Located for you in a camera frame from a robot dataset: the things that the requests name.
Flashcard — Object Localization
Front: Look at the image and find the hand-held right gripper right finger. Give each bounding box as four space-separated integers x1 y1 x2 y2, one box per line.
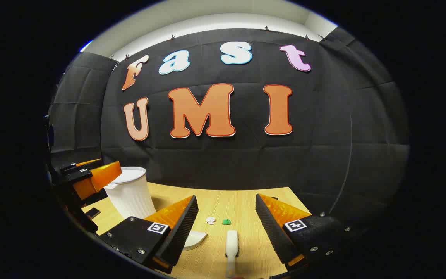
255 193 357 272

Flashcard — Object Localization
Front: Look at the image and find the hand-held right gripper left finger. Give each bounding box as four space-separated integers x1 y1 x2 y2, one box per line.
99 195 199 274

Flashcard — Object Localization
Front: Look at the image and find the white plastic dustpan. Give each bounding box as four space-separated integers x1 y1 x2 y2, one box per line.
183 231 208 251

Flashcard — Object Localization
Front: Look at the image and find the white ribbed garbage bin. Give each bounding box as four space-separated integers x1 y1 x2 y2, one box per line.
103 167 157 220

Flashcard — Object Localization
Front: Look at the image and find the small white broom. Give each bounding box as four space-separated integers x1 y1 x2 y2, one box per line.
225 229 239 278

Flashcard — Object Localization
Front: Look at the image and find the wooden desktop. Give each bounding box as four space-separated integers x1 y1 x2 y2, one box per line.
81 181 312 279

